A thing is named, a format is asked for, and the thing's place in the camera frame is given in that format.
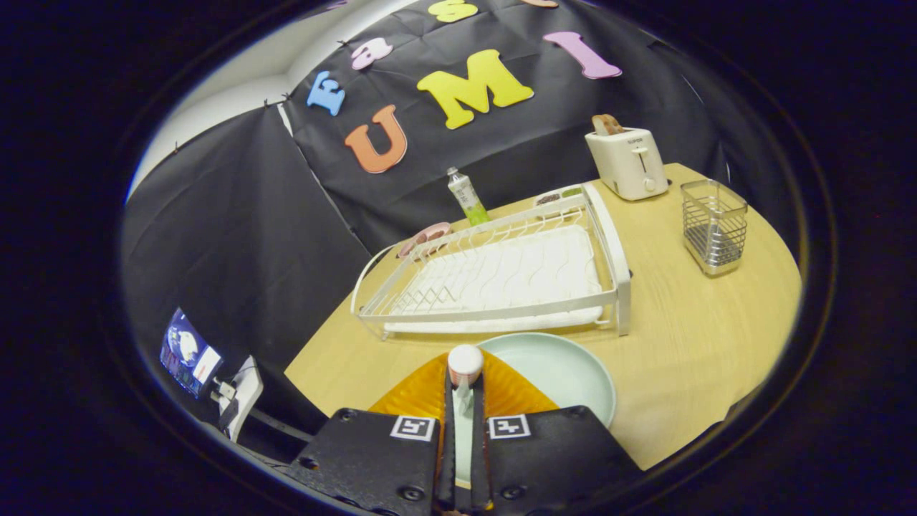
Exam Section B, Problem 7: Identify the phone with lit screen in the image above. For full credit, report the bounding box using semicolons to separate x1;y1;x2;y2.
159;307;224;399

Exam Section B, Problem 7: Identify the white toaster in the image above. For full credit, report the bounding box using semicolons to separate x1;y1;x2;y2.
585;127;671;201

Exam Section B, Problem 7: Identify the metal wire basket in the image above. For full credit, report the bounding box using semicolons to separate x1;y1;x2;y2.
679;178;749;277

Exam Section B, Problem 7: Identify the white wire dish rack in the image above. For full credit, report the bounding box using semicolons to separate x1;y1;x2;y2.
350;182;633;341

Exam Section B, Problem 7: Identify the green drink bottle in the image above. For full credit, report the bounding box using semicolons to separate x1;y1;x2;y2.
447;167;492;227

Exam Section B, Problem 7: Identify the pink plate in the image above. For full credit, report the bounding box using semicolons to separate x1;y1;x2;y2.
396;221;453;260

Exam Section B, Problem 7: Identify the white plastic stand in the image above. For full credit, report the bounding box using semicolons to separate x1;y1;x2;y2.
210;355;265;442

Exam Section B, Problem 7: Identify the white compartment snack tray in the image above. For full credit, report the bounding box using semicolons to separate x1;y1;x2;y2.
532;186;587;209

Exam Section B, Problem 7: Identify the pale green plate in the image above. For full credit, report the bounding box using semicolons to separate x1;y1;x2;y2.
476;332;617;429

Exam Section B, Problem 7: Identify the pink striped handle spoon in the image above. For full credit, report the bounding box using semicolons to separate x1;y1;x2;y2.
447;344;485;488

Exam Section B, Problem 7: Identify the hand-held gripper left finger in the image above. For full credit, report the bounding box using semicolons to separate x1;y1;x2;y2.
290;351;459;516

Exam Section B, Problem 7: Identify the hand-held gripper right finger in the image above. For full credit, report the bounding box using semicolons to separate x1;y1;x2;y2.
469;349;642;516

